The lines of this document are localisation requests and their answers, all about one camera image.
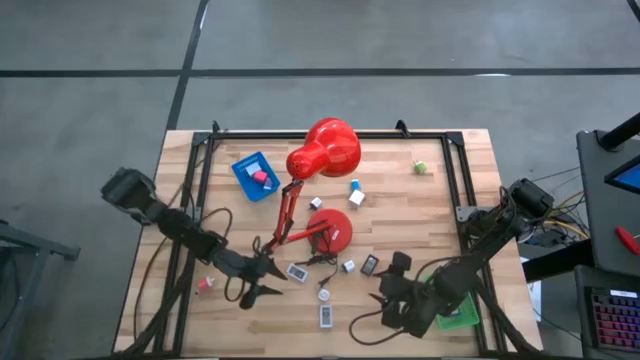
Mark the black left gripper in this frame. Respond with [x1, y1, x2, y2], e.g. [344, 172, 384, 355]
[215, 243, 289, 311]

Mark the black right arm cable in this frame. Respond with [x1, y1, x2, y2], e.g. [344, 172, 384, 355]
[347, 308, 402, 347]

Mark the backlit black keyboard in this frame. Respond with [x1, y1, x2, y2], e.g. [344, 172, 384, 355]
[588, 288, 640, 354]

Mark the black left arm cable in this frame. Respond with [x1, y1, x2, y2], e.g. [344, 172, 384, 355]
[198, 206, 247, 305]

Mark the green plastic basket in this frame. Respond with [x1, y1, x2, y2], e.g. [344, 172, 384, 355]
[422, 272, 481, 332]

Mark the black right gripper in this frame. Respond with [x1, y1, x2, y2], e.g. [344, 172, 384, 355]
[368, 250, 440, 339]

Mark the black side desk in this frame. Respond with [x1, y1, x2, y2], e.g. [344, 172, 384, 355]
[522, 112, 640, 360]

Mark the tablet with blue screen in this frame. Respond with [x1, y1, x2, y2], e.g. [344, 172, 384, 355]
[603, 154, 640, 196]

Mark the red handled tool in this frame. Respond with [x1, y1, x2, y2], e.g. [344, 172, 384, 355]
[615, 226, 640, 257]

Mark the grey metal table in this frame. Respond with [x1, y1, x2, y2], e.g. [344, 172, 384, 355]
[0, 218, 81, 360]

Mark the black digital thermometer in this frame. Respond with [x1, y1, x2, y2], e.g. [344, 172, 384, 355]
[359, 253, 380, 278]

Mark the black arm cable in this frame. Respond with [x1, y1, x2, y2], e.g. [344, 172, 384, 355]
[198, 206, 247, 305]
[347, 308, 402, 347]

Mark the red desk lamp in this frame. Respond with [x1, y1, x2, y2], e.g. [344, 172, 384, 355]
[267, 117, 362, 256]

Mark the black lamp power cable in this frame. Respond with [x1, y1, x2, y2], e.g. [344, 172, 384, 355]
[293, 253, 341, 291]

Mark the black metal table frame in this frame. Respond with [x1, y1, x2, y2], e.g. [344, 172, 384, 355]
[113, 130, 544, 359]

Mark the tangled cable bundle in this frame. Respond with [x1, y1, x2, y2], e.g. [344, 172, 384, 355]
[519, 167, 591, 249]

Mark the blue plastic basket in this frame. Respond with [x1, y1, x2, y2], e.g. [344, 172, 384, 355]
[230, 151, 282, 203]

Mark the brown cable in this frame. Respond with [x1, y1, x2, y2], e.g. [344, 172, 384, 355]
[131, 234, 171, 344]

